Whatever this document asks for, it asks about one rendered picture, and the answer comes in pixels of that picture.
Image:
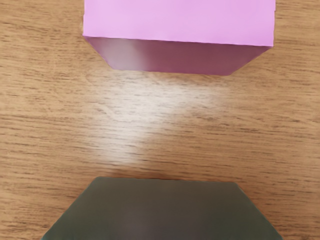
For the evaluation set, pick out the pink block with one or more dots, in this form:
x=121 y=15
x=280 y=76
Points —
x=175 y=27

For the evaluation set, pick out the dark grey-green block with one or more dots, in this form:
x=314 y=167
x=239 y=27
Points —
x=162 y=210

